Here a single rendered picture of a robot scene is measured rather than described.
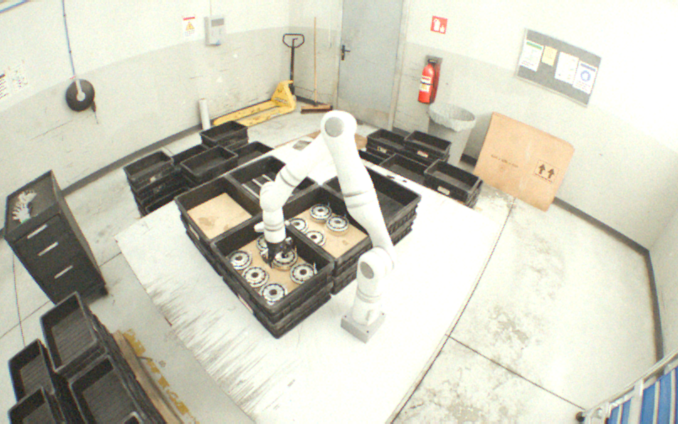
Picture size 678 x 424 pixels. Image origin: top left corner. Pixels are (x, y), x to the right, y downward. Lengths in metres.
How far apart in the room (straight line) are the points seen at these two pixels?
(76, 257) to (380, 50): 3.99
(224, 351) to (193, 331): 0.16
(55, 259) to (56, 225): 0.25
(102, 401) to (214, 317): 0.82
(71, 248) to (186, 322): 1.23
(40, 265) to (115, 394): 1.04
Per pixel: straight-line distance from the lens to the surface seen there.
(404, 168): 2.79
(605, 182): 3.99
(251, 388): 1.12
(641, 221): 4.30
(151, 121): 4.34
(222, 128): 3.17
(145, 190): 2.67
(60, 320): 1.99
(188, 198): 1.55
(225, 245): 1.25
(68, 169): 4.23
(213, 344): 1.22
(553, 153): 3.68
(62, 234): 2.23
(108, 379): 1.76
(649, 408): 1.90
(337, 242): 1.30
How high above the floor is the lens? 1.75
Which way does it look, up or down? 39 degrees down
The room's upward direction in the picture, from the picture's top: 4 degrees clockwise
